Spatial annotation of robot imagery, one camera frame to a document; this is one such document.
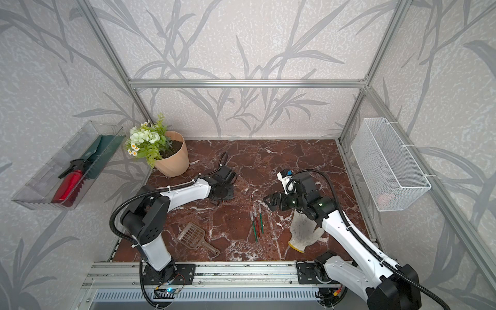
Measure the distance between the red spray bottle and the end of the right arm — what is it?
0.63m

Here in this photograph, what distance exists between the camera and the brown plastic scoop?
812mm

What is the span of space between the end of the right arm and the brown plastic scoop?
0.35 metres

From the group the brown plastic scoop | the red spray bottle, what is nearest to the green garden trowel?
the red spray bottle

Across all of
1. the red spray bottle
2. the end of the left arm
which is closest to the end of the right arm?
the end of the left arm

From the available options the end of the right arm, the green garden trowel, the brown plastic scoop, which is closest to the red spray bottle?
the green garden trowel

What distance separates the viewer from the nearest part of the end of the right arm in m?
0.55
